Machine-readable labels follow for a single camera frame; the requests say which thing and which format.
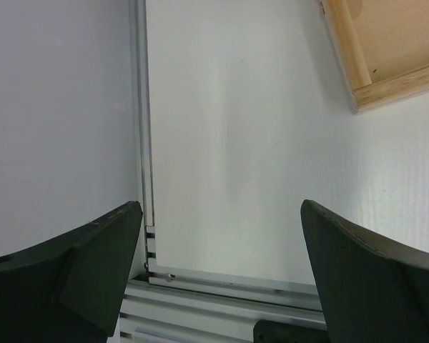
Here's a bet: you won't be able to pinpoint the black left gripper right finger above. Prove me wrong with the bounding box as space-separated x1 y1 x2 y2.
300 200 429 342

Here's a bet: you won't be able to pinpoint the aluminium frame rail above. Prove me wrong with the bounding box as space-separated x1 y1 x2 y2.
121 1 327 342

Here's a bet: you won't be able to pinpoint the wooden drying rack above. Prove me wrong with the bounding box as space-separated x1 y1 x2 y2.
320 0 429 113

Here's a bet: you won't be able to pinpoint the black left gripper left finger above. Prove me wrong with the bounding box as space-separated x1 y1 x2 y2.
0 202 143 342

